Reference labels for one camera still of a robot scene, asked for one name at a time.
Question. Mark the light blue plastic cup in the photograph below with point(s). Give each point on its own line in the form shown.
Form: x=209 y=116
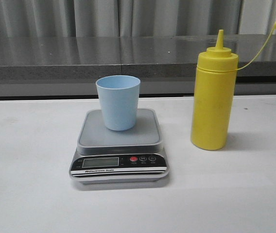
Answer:
x=118 y=96

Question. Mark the grey stone counter ledge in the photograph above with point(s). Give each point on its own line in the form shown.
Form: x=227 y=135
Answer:
x=67 y=67

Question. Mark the grey curtain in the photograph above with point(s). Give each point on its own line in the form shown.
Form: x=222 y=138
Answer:
x=125 y=18

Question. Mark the silver digital kitchen scale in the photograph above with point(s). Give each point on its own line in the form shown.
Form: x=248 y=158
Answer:
x=106 y=156

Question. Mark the yellow squeeze bottle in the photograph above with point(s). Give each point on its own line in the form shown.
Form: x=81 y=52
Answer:
x=215 y=81

